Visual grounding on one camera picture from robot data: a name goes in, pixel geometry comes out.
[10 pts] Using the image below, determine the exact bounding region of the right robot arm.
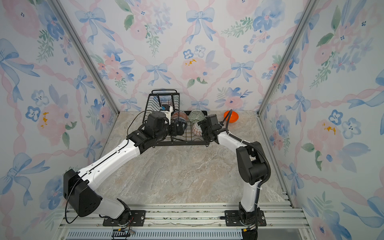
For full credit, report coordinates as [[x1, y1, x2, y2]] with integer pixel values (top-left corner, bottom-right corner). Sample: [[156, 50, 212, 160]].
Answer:
[[198, 110, 272, 226]]

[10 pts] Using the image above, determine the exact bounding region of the red patterned bowl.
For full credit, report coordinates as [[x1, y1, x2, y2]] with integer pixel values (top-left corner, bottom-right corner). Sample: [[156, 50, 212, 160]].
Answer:
[[171, 111, 188, 121]]

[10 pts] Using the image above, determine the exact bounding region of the beige lattice bowl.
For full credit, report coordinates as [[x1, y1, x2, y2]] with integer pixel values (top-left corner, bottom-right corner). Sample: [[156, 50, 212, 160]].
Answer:
[[192, 123, 202, 137]]

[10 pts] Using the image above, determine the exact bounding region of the black wire dish rack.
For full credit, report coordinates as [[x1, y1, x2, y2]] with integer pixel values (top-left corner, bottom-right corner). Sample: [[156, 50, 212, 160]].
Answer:
[[143, 89, 209, 148]]

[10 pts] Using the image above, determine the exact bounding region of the black corrugated cable conduit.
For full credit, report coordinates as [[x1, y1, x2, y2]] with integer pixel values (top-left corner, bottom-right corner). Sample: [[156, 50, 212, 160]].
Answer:
[[221, 109, 272, 217]]

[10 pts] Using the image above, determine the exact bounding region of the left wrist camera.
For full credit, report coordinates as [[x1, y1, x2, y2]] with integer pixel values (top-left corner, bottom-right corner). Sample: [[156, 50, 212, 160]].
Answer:
[[161, 104, 174, 116]]

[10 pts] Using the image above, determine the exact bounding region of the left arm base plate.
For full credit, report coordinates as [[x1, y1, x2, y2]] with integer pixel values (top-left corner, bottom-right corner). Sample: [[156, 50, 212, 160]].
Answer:
[[103, 210, 147, 227]]

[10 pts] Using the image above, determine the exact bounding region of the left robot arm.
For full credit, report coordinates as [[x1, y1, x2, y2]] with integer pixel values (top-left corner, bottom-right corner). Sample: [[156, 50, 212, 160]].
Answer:
[[63, 111, 188, 225]]

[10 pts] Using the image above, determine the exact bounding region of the aluminium rail frame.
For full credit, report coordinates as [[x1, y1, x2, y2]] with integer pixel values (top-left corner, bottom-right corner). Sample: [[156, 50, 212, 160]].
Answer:
[[53, 202, 315, 240]]

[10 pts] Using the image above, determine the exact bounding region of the green patterned bowl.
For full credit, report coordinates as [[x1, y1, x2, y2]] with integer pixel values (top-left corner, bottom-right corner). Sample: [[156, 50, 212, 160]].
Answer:
[[189, 110, 205, 124]]

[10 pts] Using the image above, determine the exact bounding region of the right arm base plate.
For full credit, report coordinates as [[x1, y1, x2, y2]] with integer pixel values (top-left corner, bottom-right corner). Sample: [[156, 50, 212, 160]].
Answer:
[[220, 209, 267, 228]]

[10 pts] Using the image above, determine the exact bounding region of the orange plastic bowl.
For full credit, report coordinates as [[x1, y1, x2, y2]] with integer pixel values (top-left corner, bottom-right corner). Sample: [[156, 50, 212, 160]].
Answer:
[[224, 111, 239, 123]]

